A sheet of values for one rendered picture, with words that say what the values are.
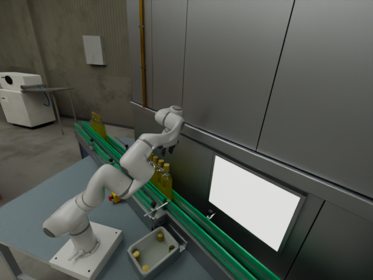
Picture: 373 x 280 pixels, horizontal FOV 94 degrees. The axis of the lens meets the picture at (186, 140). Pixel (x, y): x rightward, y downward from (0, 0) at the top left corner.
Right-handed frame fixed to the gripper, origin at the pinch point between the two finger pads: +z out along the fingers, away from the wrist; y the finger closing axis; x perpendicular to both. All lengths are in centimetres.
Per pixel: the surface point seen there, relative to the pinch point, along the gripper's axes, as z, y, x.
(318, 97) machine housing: -55, -16, 47
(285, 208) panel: -14, -13, 61
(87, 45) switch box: 42, -78, -424
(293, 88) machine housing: -55, -16, 39
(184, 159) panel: 7.5, -11.9, 4.5
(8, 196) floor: 173, 101, -165
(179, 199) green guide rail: 27.5, -3.3, 17.2
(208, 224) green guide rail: 21.0, -3.8, 40.8
